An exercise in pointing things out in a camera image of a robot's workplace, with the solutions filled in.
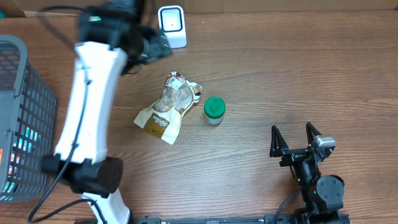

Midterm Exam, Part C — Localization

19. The dark grey plastic basket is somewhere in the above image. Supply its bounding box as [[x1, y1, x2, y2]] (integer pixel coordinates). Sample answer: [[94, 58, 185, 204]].
[[1, 34, 57, 203]]

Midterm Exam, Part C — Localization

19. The brown white snack pouch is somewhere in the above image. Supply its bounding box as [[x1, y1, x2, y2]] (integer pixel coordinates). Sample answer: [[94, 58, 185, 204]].
[[134, 72, 202, 144]]

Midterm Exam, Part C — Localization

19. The green lid jar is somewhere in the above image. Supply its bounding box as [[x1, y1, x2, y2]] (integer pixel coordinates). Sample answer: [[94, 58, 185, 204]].
[[204, 96, 226, 125]]

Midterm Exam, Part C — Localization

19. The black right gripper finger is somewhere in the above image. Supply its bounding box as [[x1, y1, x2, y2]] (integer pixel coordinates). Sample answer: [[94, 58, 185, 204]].
[[269, 125, 289, 157], [306, 122, 321, 145]]

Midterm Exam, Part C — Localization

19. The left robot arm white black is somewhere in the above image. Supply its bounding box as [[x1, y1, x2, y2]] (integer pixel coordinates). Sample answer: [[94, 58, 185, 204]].
[[40, 0, 172, 223]]

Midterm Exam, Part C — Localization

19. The white barcode scanner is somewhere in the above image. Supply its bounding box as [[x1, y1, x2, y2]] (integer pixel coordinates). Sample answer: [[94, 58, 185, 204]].
[[158, 5, 187, 49]]

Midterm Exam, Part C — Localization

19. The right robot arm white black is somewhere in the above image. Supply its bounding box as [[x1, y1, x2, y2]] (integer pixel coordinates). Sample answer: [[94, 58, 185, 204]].
[[264, 122, 350, 223]]

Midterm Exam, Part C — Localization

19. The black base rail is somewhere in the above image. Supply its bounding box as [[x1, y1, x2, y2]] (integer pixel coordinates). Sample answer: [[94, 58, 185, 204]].
[[133, 213, 352, 224]]

